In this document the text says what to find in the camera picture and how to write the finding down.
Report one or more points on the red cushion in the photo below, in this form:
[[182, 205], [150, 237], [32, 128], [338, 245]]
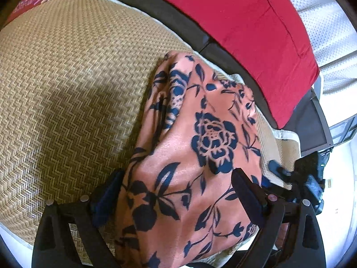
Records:
[[251, 33]]

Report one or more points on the grey chair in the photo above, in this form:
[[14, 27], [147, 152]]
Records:
[[309, 120]]

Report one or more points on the white dotted fabric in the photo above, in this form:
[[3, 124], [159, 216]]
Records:
[[320, 19]]

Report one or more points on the pink floral garment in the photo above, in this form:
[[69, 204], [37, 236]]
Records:
[[200, 150]]

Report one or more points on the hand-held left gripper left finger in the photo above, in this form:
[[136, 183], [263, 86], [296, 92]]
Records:
[[107, 198]]

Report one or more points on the dark brown leather sofa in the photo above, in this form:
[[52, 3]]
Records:
[[178, 19]]

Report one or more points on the woven straw mat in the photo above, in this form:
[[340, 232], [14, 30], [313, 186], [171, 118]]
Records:
[[64, 103]]

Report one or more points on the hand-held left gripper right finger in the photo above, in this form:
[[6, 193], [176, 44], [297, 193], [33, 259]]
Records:
[[246, 195]]

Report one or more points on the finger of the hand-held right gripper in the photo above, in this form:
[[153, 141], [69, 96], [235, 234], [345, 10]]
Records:
[[279, 171]]

